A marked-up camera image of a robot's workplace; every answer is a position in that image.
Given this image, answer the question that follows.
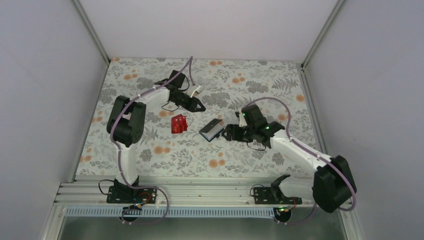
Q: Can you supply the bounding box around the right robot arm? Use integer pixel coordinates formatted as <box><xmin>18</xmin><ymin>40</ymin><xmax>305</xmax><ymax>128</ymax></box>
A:
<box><xmin>221</xmin><ymin>104</ymin><xmax>357</xmax><ymax>213</ymax></box>

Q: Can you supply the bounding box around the red VIP card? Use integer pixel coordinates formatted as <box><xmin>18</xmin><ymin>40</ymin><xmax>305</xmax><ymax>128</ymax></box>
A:
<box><xmin>170</xmin><ymin>119</ymin><xmax>189</xmax><ymax>135</ymax></box>

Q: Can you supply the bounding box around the black leather card holder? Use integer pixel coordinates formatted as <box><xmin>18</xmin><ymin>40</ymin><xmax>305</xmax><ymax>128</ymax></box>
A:
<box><xmin>199</xmin><ymin>118</ymin><xmax>224</xmax><ymax>142</ymax></box>

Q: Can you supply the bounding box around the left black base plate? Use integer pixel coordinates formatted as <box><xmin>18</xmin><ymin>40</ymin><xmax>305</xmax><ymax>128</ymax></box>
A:
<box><xmin>106</xmin><ymin>186</ymin><xmax>157</xmax><ymax>204</ymax></box>

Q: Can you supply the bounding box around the floral patterned table mat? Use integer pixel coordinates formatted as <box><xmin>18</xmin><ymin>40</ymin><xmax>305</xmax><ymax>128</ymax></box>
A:
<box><xmin>76</xmin><ymin>57</ymin><xmax>317</xmax><ymax>178</ymax></box>

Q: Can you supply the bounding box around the aluminium rail frame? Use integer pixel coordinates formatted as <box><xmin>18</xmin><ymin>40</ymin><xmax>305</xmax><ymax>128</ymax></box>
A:
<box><xmin>53</xmin><ymin>176</ymin><xmax>353</xmax><ymax>208</ymax></box>

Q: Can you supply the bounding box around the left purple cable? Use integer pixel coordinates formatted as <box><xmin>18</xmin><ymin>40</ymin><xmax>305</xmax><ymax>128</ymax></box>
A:
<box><xmin>109</xmin><ymin>55</ymin><xmax>194</xmax><ymax>226</ymax></box>

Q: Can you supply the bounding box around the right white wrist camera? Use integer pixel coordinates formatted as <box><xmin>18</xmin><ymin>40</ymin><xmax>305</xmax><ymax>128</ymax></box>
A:
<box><xmin>235</xmin><ymin>111</ymin><xmax>248</xmax><ymax>128</ymax></box>

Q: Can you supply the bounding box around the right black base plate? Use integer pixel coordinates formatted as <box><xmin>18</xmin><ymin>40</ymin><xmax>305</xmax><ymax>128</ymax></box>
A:
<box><xmin>251</xmin><ymin>186</ymin><xmax>303</xmax><ymax>205</ymax></box>

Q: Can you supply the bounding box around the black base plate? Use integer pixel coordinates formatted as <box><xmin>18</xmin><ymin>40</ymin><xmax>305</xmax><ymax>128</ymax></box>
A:
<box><xmin>251</xmin><ymin>186</ymin><xmax>303</xmax><ymax>205</ymax></box>
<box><xmin>106</xmin><ymin>186</ymin><xmax>157</xmax><ymax>204</ymax></box>

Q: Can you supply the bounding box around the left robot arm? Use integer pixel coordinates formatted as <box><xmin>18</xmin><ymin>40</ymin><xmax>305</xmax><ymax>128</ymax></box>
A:
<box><xmin>106</xmin><ymin>71</ymin><xmax>206</xmax><ymax>198</ymax></box>

